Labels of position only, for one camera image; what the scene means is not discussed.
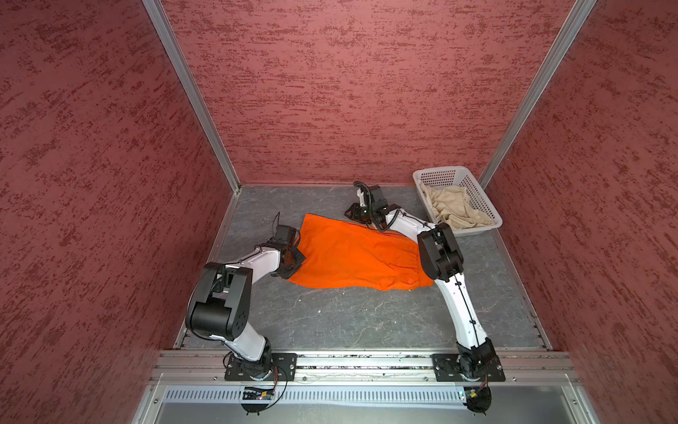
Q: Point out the orange shorts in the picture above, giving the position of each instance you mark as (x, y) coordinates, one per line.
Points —
(341, 255)

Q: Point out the aluminium corner post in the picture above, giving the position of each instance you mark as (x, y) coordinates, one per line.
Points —
(572, 25)
(162, 26)

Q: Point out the aluminium front rail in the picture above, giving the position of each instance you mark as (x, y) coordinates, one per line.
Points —
(390, 367)

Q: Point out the right aluminium corner post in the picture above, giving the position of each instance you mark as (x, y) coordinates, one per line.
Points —
(572, 25)

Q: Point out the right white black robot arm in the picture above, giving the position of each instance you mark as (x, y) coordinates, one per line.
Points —
(442, 260)

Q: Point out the beige shorts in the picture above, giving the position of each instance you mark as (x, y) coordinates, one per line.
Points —
(452, 206)

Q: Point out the left aluminium corner post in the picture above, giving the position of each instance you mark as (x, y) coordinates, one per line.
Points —
(162, 26)

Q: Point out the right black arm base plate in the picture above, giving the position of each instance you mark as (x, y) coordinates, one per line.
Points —
(457, 368)

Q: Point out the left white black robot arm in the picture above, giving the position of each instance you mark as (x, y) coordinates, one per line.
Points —
(220, 304)

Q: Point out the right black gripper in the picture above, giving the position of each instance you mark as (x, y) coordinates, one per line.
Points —
(354, 208)

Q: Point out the white slotted cable duct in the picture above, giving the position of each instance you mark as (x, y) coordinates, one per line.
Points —
(326, 395)

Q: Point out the small circuit board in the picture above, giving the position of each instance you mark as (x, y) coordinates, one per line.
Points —
(476, 394)
(258, 394)

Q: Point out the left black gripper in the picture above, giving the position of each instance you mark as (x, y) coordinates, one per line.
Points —
(300, 258)

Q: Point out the white plastic laundry basket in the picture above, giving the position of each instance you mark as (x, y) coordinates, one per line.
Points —
(457, 175)

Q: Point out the left small circuit board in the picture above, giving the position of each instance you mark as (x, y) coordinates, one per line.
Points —
(258, 394)

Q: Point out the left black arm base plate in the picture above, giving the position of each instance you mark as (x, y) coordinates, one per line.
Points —
(271, 367)

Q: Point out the right small circuit board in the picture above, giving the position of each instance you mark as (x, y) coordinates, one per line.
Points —
(476, 394)

